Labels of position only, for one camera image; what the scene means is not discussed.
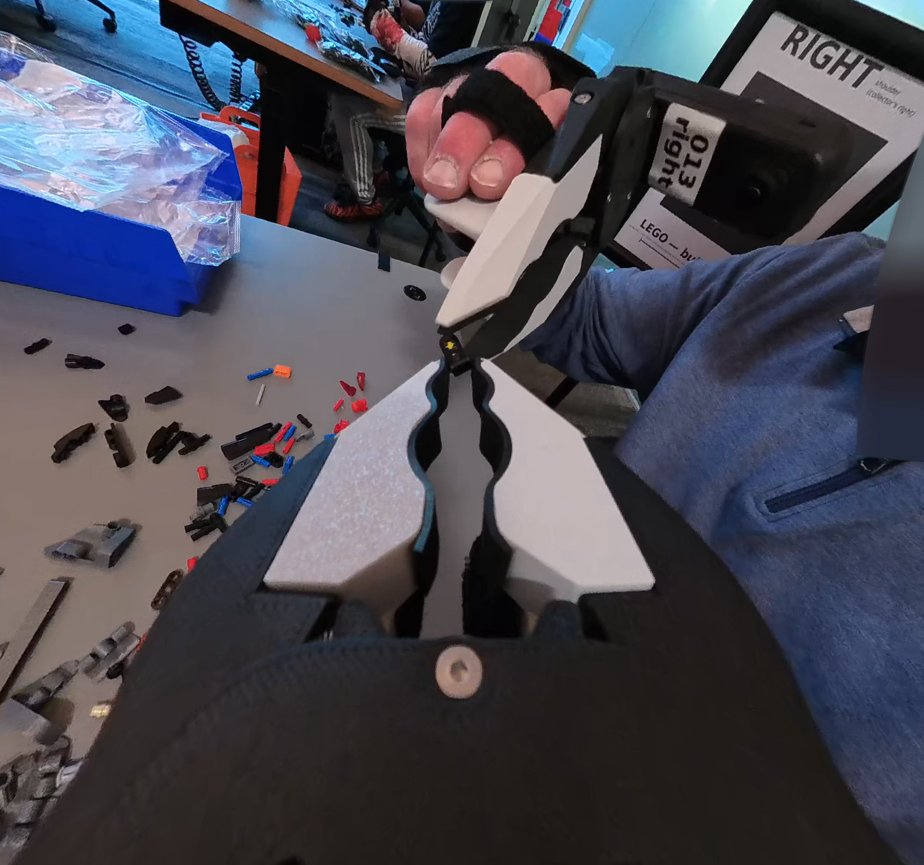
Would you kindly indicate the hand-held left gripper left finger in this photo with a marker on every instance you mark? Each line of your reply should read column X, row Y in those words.
column 354, row 511

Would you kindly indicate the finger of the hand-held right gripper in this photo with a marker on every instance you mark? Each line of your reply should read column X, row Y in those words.
column 552, row 302
column 520, row 229

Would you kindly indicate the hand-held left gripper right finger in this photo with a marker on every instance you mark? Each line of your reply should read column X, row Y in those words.
column 570, row 511

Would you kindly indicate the black yellow lego piece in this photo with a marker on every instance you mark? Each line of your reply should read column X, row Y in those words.
column 455, row 359

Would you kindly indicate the person's right forearm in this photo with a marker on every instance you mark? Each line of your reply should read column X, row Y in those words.
column 686, row 316

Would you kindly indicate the blue orange lego pin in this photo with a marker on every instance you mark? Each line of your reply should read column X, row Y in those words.
column 271, row 372

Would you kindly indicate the scattered small lego pieces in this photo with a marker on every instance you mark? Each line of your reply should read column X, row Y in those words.
column 166, row 439

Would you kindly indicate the grey lego assembly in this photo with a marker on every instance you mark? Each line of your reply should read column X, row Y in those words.
column 94, row 544

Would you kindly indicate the long flat grey lego beam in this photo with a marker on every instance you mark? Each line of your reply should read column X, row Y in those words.
column 36, row 627

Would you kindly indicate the pile of grey lego parts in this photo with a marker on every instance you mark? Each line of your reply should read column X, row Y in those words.
column 43, row 771

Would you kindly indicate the person's right hand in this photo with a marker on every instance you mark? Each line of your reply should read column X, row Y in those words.
column 447, row 150

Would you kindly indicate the black table grommet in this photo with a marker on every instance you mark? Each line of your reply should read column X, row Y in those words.
column 414, row 293

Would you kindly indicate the black framed white sign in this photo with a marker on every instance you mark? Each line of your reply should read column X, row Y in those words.
column 758, row 63

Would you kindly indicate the person's blue sweater torso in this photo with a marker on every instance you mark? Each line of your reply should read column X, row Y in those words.
column 794, row 627

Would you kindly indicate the orange plastic crate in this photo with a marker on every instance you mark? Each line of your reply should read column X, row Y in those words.
column 271, row 179

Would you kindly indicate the clear plastic bags on desk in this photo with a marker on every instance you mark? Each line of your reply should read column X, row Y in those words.
column 339, row 49

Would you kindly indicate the wooden desk with black legs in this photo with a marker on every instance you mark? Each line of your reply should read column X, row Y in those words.
column 238, row 20

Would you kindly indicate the blue plastic bin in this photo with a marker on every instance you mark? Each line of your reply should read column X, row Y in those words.
column 86, row 258

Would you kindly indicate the clear plastic bag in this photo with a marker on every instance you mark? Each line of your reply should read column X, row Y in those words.
column 94, row 143

